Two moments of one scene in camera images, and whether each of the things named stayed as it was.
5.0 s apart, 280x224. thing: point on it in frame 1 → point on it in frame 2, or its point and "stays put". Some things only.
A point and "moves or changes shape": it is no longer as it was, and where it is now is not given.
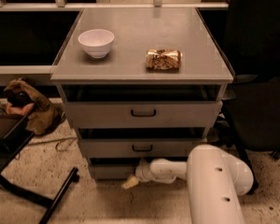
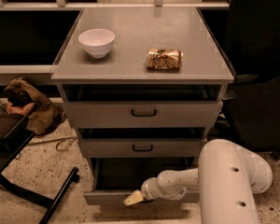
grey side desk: x=26 y=39 stays put
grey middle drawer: x=137 y=147 stays put
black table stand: x=9 y=133 stays put
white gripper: x=142 y=172 → x=150 y=189
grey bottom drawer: x=112 y=172 moves or changes shape
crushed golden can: x=163 y=59 stays put
